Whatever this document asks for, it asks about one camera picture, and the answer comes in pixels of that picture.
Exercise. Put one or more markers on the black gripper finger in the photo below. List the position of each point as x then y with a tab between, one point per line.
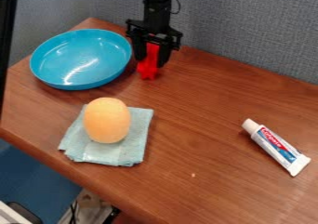
164	54
140	47

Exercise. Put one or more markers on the orange egg-shaped object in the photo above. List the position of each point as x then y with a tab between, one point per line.
108	120

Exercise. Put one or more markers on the beige object under table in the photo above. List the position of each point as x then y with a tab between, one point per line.
89	209

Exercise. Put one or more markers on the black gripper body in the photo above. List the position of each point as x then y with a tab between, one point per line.
137	29

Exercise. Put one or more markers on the blue plastic plate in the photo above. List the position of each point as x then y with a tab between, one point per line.
81	59

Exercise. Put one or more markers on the light blue folded cloth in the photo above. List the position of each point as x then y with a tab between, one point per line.
125	153

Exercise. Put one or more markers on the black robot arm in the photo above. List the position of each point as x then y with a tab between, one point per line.
153	30

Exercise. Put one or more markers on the red rectangular block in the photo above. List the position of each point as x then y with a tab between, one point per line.
148	65

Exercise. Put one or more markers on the white toothpaste tube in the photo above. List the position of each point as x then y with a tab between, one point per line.
287	155

